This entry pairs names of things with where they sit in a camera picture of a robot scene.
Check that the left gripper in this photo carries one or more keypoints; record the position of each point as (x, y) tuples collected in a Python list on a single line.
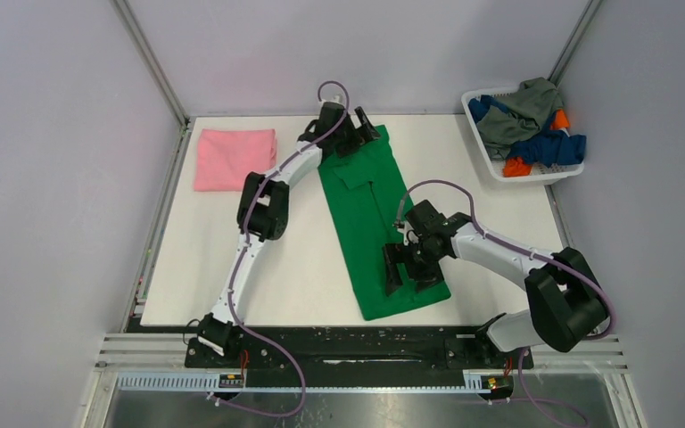
[(349, 146)]

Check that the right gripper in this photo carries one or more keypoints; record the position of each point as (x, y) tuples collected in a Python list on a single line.
[(393, 253)]

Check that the green t shirt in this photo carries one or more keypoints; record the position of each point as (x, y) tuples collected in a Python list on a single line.
[(363, 193)]

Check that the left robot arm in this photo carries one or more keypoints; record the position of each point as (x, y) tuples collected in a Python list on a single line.
[(263, 211)]

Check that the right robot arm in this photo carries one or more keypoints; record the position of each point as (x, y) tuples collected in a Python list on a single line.
[(564, 303)]

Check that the folded pink t shirt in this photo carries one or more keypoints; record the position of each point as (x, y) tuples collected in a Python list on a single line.
[(224, 158)]

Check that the orange t shirt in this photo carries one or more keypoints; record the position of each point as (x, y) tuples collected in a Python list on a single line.
[(517, 168)]

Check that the white plastic basket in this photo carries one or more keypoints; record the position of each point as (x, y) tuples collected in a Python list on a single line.
[(492, 170)]

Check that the grey t shirt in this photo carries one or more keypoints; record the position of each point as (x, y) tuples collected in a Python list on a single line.
[(503, 120)]

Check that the blue t shirt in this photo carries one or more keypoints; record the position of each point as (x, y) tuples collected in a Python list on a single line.
[(521, 127)]

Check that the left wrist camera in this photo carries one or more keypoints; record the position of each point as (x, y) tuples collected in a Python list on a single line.
[(337, 98)]

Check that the white slotted cable duct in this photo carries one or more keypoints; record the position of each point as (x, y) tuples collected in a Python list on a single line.
[(233, 383)]

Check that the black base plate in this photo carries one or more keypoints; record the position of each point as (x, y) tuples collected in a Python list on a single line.
[(357, 356)]

